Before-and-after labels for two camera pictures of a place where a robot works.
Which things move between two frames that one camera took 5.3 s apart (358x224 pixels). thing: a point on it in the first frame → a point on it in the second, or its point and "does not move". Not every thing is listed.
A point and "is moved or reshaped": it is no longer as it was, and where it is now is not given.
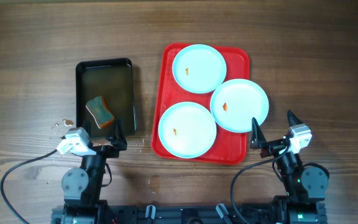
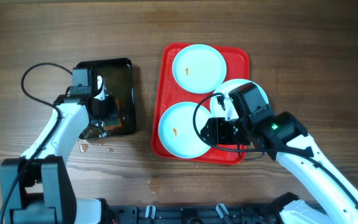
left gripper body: x=105 y=150 → x=109 y=108
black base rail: x=96 y=211 does not move
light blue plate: x=199 y=68 does not move
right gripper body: x=273 y=148 → x=234 y=131
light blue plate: x=187 y=130 does not move
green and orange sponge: x=100 y=111 is moved or reshaped
